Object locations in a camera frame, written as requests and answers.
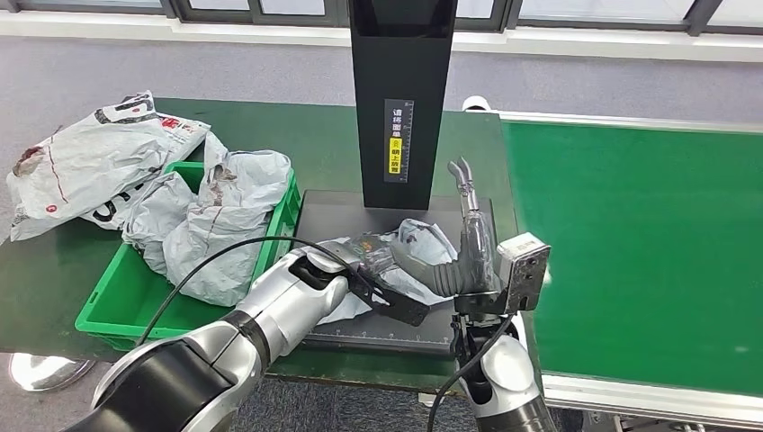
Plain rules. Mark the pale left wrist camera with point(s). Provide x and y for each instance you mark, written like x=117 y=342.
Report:
x=399 y=307

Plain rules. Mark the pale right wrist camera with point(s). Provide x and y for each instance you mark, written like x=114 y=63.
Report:
x=524 y=268

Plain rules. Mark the large grey parcel black print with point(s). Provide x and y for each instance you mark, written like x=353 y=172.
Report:
x=89 y=161

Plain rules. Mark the green conveyor belt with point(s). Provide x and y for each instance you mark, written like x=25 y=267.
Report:
x=644 y=238

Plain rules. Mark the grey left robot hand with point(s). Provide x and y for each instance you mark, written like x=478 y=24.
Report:
x=372 y=253

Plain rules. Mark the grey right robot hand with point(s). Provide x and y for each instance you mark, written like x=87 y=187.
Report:
x=477 y=256

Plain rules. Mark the dark blue floor mat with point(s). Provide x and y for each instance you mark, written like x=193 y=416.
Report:
x=369 y=411

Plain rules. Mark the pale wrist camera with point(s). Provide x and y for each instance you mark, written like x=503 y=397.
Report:
x=399 y=307
x=524 y=268

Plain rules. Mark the dark window frame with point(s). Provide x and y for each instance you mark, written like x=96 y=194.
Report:
x=255 y=7

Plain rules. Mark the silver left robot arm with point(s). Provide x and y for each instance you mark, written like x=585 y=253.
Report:
x=280 y=310

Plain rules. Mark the grey parcel bold red print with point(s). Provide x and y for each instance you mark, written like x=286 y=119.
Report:
x=423 y=238

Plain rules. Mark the chrome round table foot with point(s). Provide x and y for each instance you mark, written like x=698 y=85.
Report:
x=47 y=372

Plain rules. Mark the aluminium conveyor frame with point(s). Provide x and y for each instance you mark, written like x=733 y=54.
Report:
x=656 y=405

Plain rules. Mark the white conveyor roller end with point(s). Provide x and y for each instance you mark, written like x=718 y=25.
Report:
x=477 y=104

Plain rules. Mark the green plastic crate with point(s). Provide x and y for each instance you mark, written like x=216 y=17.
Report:
x=131 y=298

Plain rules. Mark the grey poly mailer parcel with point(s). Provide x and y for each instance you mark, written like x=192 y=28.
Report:
x=220 y=280
x=155 y=214

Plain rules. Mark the black inbound scanner machine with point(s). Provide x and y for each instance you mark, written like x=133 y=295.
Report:
x=369 y=119

